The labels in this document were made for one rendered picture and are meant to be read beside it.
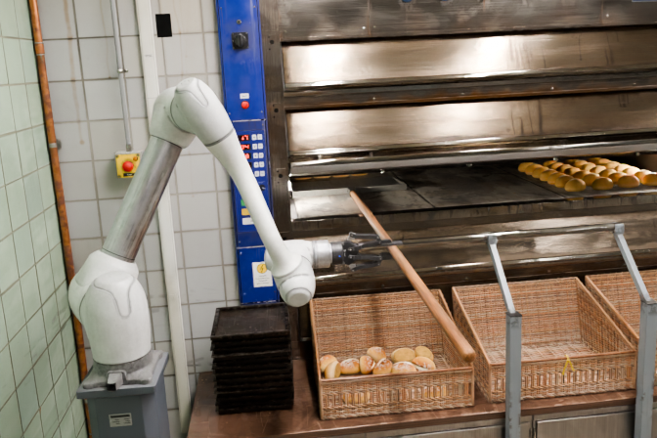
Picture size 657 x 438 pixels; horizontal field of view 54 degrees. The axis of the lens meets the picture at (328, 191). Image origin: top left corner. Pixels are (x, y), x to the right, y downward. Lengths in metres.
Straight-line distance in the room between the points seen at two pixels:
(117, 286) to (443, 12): 1.62
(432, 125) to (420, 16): 0.43
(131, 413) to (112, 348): 0.18
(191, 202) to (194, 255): 0.22
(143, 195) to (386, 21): 1.19
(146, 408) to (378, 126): 1.38
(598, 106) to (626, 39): 0.28
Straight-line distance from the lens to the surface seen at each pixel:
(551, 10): 2.81
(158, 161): 1.97
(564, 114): 2.83
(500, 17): 2.73
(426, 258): 2.73
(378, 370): 2.60
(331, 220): 2.62
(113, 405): 1.88
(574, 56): 2.83
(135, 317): 1.80
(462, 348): 1.41
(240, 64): 2.50
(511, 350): 2.30
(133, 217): 1.97
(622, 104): 2.96
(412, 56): 2.61
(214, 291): 2.70
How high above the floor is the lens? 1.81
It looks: 12 degrees down
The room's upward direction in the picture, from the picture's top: 3 degrees counter-clockwise
